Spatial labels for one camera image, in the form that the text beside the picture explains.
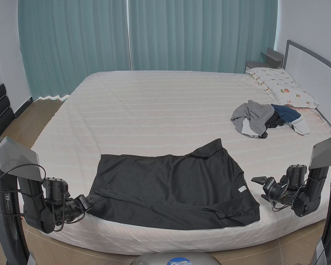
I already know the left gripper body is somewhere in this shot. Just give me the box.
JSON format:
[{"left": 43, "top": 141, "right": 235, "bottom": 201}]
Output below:
[{"left": 65, "top": 194, "right": 92, "bottom": 222}]

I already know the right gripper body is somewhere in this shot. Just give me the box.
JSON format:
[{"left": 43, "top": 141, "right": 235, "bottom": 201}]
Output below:
[{"left": 262, "top": 177, "right": 289, "bottom": 204}]

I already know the black T-shirt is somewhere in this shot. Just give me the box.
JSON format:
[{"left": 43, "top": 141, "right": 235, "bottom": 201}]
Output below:
[{"left": 87, "top": 138, "right": 261, "bottom": 230}]

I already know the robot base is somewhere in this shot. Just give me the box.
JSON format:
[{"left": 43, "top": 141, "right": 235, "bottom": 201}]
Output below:
[{"left": 132, "top": 254, "right": 221, "bottom": 265}]

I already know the pile of clothes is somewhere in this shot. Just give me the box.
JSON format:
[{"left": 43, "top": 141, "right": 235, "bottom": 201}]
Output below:
[{"left": 230, "top": 100, "right": 310, "bottom": 139}]

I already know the white printed pillow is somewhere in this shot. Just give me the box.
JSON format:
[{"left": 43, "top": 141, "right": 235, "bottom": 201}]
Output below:
[{"left": 245, "top": 67, "right": 319, "bottom": 109}]

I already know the grey bedside table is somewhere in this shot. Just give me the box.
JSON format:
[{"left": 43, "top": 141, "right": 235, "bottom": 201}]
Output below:
[{"left": 246, "top": 47, "right": 284, "bottom": 70}]

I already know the bed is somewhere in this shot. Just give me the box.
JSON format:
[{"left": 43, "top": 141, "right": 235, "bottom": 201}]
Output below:
[{"left": 18, "top": 40, "right": 331, "bottom": 256}]

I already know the blue-green curtain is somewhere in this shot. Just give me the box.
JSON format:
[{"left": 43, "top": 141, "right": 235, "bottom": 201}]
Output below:
[
  {"left": 18, "top": 0, "right": 132, "bottom": 100},
  {"left": 128, "top": 0, "right": 279, "bottom": 74}
]

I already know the black cable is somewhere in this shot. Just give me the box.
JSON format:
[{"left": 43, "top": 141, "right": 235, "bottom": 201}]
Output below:
[{"left": 0, "top": 164, "right": 46, "bottom": 192}]

